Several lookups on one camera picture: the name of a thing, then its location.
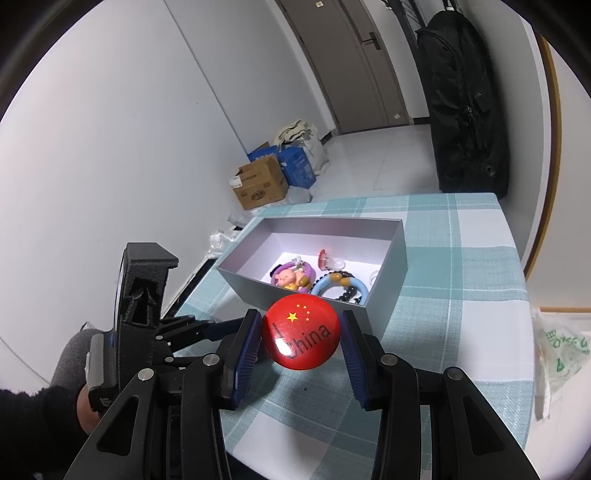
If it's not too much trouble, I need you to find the black backpack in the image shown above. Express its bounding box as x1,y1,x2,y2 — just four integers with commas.
416,9,511,200

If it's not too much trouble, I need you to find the person's left forearm black sleeve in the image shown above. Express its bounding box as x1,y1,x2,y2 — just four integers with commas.
0,388,100,480

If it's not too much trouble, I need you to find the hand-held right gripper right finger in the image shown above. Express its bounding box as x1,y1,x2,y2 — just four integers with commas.
341,309,541,480

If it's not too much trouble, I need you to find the beige canvas bag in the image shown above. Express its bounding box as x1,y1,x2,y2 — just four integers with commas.
276,120,317,148

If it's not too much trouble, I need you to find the red round badge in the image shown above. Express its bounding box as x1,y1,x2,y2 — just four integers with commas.
261,295,342,371

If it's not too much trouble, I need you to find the white green printed plastic bag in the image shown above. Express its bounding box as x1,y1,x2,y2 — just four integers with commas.
531,307,591,421

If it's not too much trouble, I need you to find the white cabinet with wooden trim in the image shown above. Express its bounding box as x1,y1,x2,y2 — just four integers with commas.
522,34,591,315

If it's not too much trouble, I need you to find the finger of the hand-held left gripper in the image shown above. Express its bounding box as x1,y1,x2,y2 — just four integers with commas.
159,315,215,340
164,319,243,358

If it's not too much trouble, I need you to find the red flower hair clip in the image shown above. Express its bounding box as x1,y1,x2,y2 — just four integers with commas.
316,249,347,273

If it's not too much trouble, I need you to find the purple pig charm bracelet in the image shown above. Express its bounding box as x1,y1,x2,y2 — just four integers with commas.
269,256,317,294

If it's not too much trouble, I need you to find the brown cardboard box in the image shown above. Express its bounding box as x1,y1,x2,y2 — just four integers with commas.
228,154,289,210

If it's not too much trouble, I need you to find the clear crumpled plastic bag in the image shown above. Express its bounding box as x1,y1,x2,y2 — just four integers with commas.
208,231,241,259

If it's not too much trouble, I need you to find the teal checked tablecloth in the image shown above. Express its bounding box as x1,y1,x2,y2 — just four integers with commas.
173,191,529,480

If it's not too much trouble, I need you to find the grey room door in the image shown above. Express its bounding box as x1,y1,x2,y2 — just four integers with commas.
277,0,416,136

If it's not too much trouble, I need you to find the small grey mailer bag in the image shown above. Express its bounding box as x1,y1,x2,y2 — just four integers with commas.
228,210,259,229

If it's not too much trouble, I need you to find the silver cardboard box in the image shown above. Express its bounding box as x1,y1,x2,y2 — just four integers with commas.
216,218,407,335

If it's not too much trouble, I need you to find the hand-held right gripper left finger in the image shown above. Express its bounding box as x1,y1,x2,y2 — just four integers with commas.
62,308,264,480

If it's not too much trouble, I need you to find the person's grey trousered leg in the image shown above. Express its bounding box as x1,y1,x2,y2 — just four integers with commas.
50,329,93,393

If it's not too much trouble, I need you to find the blue cardboard box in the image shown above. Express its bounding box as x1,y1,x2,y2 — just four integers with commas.
278,147,317,189
248,143,280,162

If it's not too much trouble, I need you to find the light blue bracelet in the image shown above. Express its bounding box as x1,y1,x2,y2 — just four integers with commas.
309,271,370,305

